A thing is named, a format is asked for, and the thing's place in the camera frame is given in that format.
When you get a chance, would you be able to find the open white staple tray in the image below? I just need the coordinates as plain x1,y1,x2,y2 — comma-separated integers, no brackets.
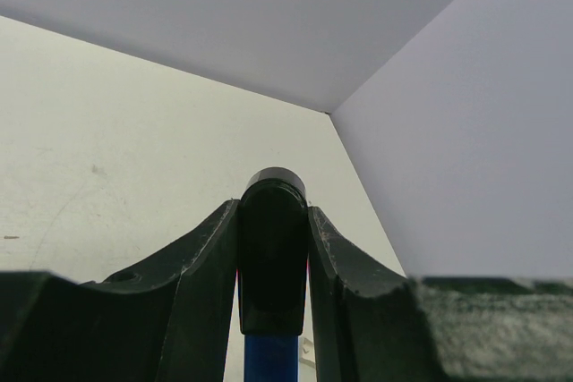
298,336,316,369

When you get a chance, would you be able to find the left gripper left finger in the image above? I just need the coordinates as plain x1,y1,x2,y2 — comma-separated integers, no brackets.
1,199,238,381

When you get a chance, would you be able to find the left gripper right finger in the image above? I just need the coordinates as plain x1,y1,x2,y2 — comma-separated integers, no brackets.
309,207,572,381

